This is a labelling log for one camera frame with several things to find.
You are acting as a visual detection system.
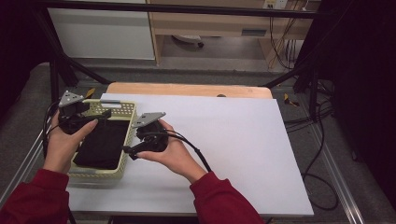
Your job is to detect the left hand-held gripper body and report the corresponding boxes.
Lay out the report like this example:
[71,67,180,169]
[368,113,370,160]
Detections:
[57,90,94,135]

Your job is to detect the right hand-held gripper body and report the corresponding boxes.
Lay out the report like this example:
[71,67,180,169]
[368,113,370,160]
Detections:
[131,111,171,154]

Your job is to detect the pale yellow perforated plastic basket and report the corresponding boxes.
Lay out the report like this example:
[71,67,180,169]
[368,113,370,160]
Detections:
[66,98,139,183]

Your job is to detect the black cloth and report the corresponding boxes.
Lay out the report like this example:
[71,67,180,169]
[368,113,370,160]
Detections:
[73,117,132,171]

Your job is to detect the person's right hand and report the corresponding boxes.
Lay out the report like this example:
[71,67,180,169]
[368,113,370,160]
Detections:
[135,119,208,185]

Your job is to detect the person's left hand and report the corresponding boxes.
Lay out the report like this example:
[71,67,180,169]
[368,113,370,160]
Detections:
[42,110,99,175]

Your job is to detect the black metal stand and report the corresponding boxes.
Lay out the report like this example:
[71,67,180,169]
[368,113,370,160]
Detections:
[31,8,111,116]
[264,62,321,122]

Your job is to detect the white cabinet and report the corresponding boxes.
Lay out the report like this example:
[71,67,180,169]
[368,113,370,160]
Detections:
[48,7,156,61]

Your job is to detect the black curtain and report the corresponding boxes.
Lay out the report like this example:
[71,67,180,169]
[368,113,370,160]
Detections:
[311,0,396,213]
[0,0,54,119]

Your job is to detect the white chair base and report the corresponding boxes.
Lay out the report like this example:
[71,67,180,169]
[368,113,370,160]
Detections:
[171,35,205,49]

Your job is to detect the white board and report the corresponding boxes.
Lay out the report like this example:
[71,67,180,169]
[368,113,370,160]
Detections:
[66,92,315,217]

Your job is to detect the light wooden desk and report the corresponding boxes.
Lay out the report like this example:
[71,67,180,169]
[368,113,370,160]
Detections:
[146,0,321,66]

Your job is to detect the black metal crossbar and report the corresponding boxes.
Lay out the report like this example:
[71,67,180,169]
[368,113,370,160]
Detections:
[34,0,321,20]

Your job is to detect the left hand-held gripper cable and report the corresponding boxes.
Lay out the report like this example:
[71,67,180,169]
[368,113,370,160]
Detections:
[41,101,68,160]

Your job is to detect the hand-held gripper cable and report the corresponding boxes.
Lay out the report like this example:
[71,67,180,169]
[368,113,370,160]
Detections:
[148,129,213,174]
[41,101,68,160]

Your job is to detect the right hand-held gripper cable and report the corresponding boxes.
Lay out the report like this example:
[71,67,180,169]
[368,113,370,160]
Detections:
[148,129,213,174]

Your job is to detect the aluminium floor rail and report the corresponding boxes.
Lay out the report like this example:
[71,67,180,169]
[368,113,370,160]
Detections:
[306,124,365,224]
[0,88,74,206]

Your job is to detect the hanging cables under desk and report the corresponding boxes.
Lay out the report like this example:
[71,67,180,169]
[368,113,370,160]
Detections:
[268,17,300,71]

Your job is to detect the bundle of black floor cables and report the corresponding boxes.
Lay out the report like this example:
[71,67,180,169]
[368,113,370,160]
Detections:
[284,105,334,133]

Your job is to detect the white wall socket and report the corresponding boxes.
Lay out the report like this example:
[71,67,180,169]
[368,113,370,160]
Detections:
[262,0,289,10]

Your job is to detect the long black floor cable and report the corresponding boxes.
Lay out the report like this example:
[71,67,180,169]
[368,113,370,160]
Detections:
[300,102,340,212]

